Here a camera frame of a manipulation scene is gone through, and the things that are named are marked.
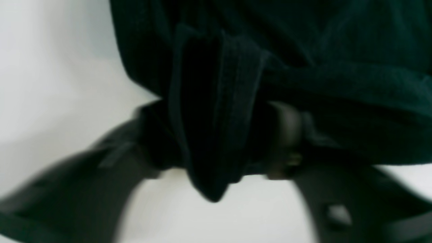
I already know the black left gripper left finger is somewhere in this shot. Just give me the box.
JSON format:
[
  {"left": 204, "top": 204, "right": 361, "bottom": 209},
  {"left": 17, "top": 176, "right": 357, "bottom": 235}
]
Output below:
[{"left": 136, "top": 100, "right": 179, "bottom": 170}]

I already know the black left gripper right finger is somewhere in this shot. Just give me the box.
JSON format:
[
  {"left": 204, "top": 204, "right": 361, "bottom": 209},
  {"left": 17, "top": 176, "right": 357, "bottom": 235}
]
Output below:
[{"left": 265, "top": 101, "right": 303, "bottom": 181}]

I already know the black t-shirt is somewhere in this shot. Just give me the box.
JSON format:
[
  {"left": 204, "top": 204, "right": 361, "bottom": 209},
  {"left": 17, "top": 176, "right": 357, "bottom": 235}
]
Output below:
[{"left": 110, "top": 0, "right": 431, "bottom": 202}]

